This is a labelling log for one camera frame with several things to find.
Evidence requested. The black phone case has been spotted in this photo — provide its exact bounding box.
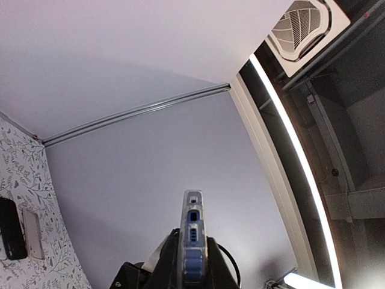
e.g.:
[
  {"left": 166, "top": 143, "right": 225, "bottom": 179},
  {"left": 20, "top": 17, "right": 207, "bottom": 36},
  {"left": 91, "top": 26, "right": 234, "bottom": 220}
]
[{"left": 1, "top": 197, "right": 28, "bottom": 260}]

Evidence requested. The right aluminium frame post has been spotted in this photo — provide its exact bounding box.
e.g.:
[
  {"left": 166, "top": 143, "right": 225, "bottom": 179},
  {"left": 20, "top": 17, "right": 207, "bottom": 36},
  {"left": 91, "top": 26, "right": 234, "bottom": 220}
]
[{"left": 42, "top": 84, "right": 231, "bottom": 148}]

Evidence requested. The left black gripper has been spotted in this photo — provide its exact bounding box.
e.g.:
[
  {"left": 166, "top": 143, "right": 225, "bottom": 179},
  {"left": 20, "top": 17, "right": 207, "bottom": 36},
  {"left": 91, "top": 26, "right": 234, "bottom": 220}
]
[{"left": 110, "top": 228, "right": 239, "bottom": 289}]

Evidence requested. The white clear phone case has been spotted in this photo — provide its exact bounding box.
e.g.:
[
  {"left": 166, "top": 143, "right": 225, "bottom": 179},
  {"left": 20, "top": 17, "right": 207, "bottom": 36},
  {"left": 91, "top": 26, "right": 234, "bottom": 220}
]
[{"left": 22, "top": 208, "right": 45, "bottom": 260}]

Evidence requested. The ceiling light strip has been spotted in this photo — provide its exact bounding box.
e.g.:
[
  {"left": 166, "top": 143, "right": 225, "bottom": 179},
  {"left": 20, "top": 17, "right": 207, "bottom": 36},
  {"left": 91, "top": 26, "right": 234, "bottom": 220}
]
[{"left": 249, "top": 53, "right": 343, "bottom": 289}]

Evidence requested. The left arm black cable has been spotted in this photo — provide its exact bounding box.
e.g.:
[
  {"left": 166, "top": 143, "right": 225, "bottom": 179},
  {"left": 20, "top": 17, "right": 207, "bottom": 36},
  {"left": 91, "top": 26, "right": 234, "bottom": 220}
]
[{"left": 218, "top": 243, "right": 243, "bottom": 287}]

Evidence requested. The phone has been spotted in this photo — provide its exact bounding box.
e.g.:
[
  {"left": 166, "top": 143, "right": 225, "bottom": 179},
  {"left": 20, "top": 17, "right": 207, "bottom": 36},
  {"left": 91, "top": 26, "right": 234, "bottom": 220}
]
[{"left": 177, "top": 190, "right": 208, "bottom": 288}]

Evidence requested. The ceiling air vent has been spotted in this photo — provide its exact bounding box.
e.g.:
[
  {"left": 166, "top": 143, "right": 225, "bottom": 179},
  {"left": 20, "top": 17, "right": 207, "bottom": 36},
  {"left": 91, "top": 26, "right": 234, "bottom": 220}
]
[{"left": 265, "top": 1, "right": 351, "bottom": 78}]

